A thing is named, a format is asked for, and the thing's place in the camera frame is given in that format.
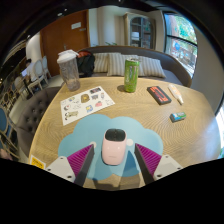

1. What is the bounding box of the large side window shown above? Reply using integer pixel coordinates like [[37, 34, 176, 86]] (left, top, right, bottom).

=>
[[214, 103, 224, 158]]

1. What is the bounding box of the striped cushion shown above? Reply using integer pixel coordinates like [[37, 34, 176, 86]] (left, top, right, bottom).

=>
[[137, 55, 167, 79], [92, 52, 111, 74], [106, 52, 139, 77]]

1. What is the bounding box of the white door sign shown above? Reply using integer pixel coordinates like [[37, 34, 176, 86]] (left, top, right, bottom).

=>
[[70, 21, 83, 30]]

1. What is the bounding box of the grey tufted chair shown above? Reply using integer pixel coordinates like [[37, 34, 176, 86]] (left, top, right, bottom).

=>
[[14, 87, 63, 158]]

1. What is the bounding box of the brown curved sofa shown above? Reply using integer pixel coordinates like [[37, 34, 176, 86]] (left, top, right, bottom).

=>
[[77, 45, 193, 88]]

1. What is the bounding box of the clear shaker bottle white lid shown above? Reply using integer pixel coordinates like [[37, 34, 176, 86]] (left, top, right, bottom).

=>
[[56, 49, 82, 92]]

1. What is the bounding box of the pink and black computer mouse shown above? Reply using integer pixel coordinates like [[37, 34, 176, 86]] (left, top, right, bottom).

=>
[[101, 128, 128, 166]]

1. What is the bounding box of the person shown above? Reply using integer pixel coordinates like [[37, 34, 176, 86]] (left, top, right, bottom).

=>
[[20, 58, 35, 83]]

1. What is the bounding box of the small green and blue pack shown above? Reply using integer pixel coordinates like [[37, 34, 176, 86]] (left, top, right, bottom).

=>
[[169, 111, 187, 123]]

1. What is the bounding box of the glass-door cabinet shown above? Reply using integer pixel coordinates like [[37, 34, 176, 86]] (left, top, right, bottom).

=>
[[123, 12, 157, 50]]

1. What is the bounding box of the white sticker sheet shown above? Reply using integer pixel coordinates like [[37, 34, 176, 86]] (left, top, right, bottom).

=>
[[60, 85, 116, 127]]

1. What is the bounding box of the blue cloud-shaped mouse pad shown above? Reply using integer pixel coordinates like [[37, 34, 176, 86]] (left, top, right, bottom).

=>
[[57, 113, 164, 181]]

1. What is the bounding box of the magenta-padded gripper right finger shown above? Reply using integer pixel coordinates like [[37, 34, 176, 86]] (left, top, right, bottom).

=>
[[134, 143, 184, 185]]

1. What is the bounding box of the group of chairs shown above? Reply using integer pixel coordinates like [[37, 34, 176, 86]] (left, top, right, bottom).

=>
[[0, 54, 52, 158]]

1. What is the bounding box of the black backpack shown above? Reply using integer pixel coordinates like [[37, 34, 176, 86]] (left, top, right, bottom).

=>
[[76, 49, 96, 78]]

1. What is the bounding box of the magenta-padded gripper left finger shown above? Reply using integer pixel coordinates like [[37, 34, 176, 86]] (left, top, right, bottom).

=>
[[44, 143, 96, 187]]

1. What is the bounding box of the black-framed window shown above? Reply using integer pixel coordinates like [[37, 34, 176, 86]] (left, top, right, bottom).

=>
[[163, 12, 198, 79]]

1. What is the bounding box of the brown wooden door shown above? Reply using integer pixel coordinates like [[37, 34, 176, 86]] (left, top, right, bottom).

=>
[[39, 9, 90, 77]]

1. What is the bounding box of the green drink can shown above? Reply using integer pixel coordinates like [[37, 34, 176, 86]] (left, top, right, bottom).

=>
[[123, 57, 141, 94]]

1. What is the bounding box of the black box with red print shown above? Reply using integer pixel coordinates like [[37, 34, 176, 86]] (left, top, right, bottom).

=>
[[146, 85, 173, 106]]

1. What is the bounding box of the yellow label sticker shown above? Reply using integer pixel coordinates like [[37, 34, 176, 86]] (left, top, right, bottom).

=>
[[29, 154, 47, 170]]

